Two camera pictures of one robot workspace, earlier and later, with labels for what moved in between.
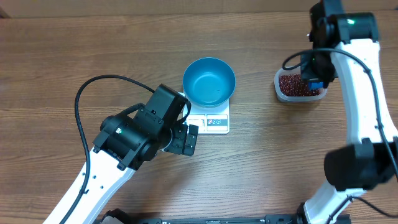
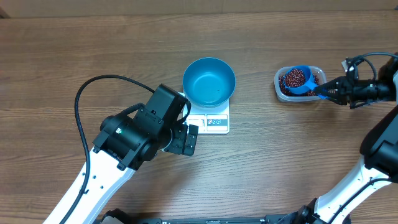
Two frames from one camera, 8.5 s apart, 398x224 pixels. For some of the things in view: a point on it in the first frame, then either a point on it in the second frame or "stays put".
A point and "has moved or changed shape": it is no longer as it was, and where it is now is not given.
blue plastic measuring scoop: [316, 85] has moved or changed shape
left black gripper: [181, 132] stays put
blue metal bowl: [209, 82] stays put
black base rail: [268, 219] stays put
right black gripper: [310, 74] → [348, 91]
